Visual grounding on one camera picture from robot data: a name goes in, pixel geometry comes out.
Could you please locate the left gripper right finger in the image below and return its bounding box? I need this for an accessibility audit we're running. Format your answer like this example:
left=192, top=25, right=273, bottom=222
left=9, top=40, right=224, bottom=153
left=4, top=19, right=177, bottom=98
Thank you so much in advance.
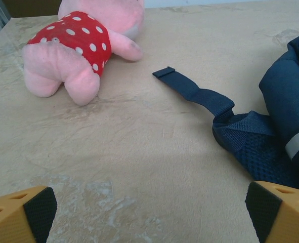
left=245, top=181, right=299, bottom=243

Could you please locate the navy blue student backpack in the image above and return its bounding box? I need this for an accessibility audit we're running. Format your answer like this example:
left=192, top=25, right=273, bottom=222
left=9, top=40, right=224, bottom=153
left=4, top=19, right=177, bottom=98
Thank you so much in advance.
left=152, top=32, right=299, bottom=195

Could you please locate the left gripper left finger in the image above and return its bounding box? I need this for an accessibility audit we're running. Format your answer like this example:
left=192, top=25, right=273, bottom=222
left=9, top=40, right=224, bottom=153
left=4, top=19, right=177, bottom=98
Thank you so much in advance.
left=0, top=186, right=58, bottom=243

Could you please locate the pink plush pig toy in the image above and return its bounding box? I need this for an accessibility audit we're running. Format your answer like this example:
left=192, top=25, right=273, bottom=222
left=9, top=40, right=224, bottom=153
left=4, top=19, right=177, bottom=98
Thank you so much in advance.
left=22, top=0, right=146, bottom=106

